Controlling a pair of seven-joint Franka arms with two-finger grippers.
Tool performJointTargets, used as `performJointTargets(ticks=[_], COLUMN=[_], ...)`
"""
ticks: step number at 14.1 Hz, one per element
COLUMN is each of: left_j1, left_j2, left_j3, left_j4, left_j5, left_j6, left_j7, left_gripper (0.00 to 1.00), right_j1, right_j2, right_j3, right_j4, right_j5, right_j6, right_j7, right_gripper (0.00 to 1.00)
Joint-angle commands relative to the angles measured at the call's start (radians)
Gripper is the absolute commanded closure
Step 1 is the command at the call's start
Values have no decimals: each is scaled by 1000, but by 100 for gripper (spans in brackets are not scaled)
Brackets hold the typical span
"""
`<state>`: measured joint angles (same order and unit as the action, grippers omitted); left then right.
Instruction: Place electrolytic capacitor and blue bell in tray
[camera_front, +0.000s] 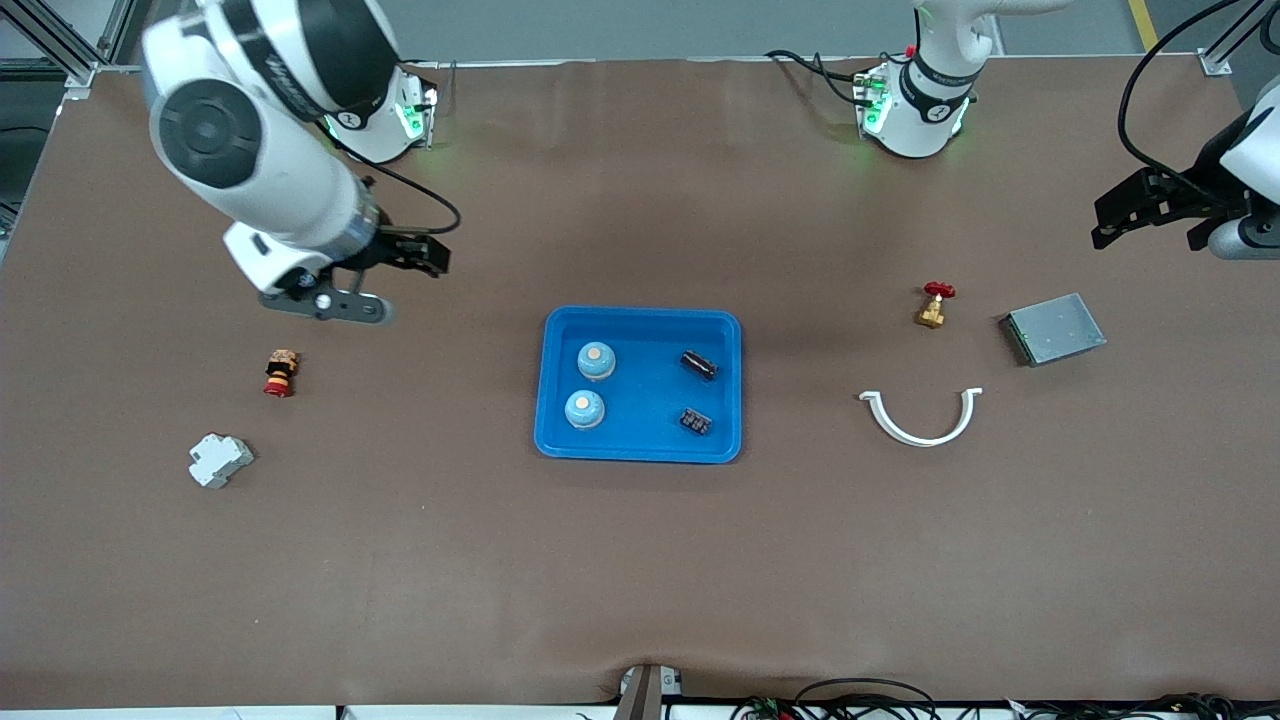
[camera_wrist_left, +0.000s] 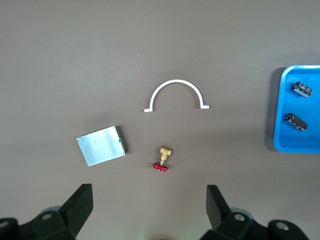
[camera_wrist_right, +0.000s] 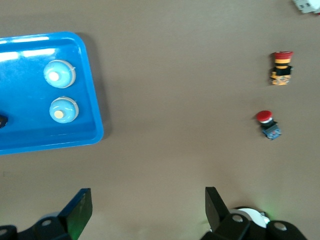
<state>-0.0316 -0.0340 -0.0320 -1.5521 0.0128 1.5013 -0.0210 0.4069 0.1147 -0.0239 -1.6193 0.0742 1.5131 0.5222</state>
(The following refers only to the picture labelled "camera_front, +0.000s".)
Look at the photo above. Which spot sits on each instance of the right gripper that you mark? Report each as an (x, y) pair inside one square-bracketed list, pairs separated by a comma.
[(393, 249)]

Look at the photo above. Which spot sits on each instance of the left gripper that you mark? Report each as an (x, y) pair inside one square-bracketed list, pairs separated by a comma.
[(1203, 189)]

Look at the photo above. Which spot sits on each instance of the blue desk bell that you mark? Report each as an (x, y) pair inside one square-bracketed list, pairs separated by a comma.
[(585, 412), (596, 365)]

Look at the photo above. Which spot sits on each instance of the dark electrolytic capacitor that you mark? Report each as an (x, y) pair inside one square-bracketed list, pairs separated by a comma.
[(696, 422), (699, 365)]

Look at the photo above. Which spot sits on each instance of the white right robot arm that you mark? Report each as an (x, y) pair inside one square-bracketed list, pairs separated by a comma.
[(260, 150)]

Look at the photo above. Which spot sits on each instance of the blue plastic tray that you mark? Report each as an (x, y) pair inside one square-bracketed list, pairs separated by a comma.
[(640, 385)]

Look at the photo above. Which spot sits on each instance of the grey metal box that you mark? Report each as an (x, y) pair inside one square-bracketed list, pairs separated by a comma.
[(1060, 330)]

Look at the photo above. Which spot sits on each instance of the red yellow black push button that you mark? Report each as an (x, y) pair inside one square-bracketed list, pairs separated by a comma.
[(281, 375)]

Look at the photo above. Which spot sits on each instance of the white circuit breaker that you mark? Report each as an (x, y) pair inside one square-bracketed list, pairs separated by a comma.
[(220, 460)]

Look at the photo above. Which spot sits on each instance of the white half-round pipe clamp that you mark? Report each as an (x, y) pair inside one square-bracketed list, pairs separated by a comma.
[(915, 438)]

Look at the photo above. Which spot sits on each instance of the brown table cover sheet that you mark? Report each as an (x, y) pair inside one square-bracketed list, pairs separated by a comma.
[(640, 560)]

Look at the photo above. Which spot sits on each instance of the aluminium frame post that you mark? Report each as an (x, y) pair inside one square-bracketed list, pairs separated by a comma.
[(78, 85), (1215, 62)]

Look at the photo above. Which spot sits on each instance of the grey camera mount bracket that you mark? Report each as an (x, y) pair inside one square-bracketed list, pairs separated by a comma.
[(645, 695)]

